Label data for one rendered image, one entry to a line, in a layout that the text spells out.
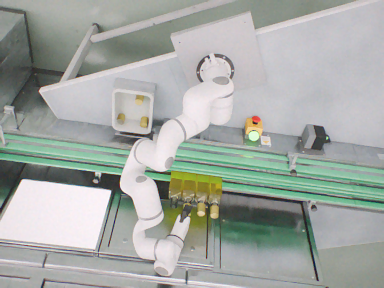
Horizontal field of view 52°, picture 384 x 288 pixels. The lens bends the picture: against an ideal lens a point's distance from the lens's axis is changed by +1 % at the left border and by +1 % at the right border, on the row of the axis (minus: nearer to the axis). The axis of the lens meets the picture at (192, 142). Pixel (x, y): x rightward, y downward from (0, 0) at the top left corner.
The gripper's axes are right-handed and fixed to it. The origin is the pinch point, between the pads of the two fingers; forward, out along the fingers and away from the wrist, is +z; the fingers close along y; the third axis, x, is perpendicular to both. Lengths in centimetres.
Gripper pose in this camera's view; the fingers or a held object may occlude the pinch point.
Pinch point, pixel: (187, 212)
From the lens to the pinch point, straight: 165.0
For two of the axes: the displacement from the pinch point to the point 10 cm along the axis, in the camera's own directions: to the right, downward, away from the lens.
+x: -9.5, -2.9, 1.4
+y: 1.3, -7.4, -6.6
